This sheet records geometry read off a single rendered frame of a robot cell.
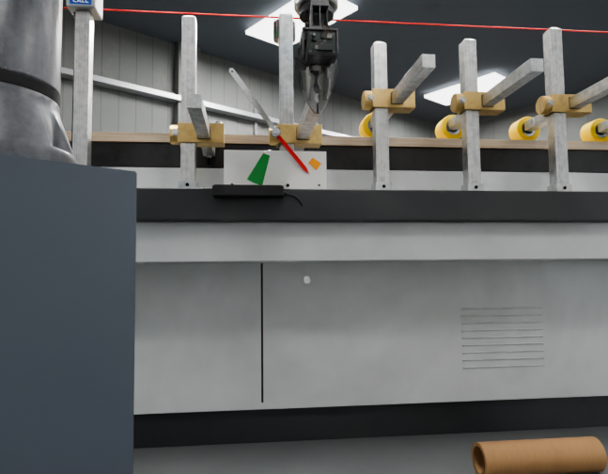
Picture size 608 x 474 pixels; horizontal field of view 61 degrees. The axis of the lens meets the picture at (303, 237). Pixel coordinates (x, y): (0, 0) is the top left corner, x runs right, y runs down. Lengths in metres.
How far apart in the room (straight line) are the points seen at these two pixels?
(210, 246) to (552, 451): 0.96
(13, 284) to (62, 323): 0.06
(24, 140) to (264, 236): 0.82
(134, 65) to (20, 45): 6.00
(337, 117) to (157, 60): 3.05
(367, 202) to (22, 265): 0.94
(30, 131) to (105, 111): 5.71
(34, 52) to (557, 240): 1.31
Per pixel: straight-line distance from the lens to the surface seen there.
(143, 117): 6.48
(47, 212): 0.56
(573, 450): 1.47
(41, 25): 0.67
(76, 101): 1.42
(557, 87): 1.63
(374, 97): 1.41
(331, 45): 1.07
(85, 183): 0.57
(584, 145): 1.89
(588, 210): 1.57
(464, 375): 1.67
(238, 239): 1.31
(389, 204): 1.33
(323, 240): 1.33
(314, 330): 1.53
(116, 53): 6.59
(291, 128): 1.34
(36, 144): 0.60
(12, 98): 0.63
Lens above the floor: 0.49
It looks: 4 degrees up
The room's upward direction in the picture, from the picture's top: 1 degrees counter-clockwise
